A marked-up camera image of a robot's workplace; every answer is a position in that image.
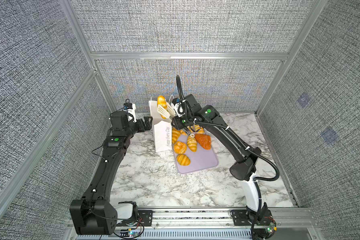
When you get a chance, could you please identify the lilac plastic tray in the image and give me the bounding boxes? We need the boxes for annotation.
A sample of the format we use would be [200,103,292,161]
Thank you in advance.
[172,134,219,174]

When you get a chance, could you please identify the round orange knotted bun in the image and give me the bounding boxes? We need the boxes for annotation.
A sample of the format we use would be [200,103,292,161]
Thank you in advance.
[173,141,188,155]

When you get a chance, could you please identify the yellow bun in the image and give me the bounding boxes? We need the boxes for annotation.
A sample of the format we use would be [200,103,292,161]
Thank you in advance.
[176,154,191,166]

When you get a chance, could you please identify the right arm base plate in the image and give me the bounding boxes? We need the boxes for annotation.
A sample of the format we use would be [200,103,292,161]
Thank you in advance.
[230,209,274,226]

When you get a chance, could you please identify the small striped bread top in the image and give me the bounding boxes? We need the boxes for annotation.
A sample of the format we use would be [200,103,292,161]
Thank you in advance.
[194,125,205,134]

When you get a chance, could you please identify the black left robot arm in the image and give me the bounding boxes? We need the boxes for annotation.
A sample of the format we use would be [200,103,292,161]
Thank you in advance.
[69,111,153,235]

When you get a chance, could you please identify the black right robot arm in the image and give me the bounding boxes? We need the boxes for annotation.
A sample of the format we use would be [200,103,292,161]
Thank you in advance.
[171,91,280,225]

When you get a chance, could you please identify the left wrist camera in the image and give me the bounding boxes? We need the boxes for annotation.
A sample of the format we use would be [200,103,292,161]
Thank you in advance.
[123,99,137,123]

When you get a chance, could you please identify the aluminium cage frame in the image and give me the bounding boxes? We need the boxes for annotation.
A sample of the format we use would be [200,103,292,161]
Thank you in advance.
[0,1,315,195]

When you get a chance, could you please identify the steel tongs white tips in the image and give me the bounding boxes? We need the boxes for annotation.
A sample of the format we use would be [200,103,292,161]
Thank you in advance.
[156,101,196,139]

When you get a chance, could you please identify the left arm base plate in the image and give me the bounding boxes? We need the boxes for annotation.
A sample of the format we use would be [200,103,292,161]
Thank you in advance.
[116,209,153,228]

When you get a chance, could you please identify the aluminium front rail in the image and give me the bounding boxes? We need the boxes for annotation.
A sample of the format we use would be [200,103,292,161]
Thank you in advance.
[64,207,325,240]

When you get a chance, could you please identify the red-brown glazed croissant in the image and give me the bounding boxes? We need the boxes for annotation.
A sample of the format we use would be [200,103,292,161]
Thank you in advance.
[195,134,212,150]

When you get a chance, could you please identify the long striped bread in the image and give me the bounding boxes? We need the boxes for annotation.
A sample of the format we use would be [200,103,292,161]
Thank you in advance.
[157,96,169,119]

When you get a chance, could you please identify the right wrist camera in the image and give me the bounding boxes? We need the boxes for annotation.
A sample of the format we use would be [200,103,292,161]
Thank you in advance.
[170,98,185,117]

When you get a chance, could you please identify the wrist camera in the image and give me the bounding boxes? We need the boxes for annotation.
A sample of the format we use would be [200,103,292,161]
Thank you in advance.
[170,98,185,117]
[123,99,137,123]

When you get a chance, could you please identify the striped bread centre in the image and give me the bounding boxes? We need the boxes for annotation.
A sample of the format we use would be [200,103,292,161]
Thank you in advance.
[187,134,198,152]

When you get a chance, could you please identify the white paper bag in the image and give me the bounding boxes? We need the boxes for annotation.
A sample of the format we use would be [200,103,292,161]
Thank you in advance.
[148,99,172,152]

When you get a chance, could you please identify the striped croissant top left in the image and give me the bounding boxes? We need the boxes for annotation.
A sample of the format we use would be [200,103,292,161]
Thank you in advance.
[171,128,182,144]

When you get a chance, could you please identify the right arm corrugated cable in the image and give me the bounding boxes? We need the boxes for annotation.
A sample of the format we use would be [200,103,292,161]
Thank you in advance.
[175,74,280,240]

